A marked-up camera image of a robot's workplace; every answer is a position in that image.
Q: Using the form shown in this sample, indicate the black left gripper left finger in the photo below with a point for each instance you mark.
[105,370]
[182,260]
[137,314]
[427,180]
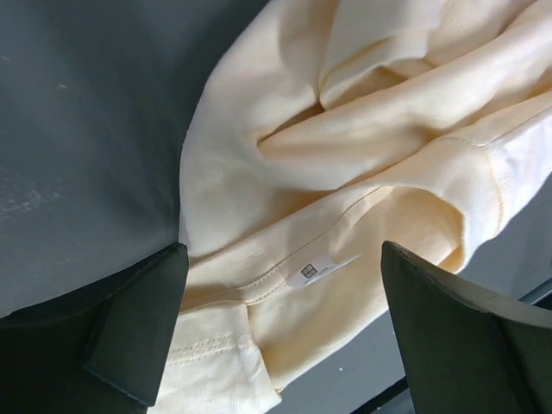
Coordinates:
[99,349]

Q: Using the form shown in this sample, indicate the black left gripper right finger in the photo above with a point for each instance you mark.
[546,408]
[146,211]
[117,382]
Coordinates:
[465,349]

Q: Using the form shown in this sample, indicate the cream yellow t shirt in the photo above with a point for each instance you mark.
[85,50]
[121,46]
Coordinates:
[328,128]

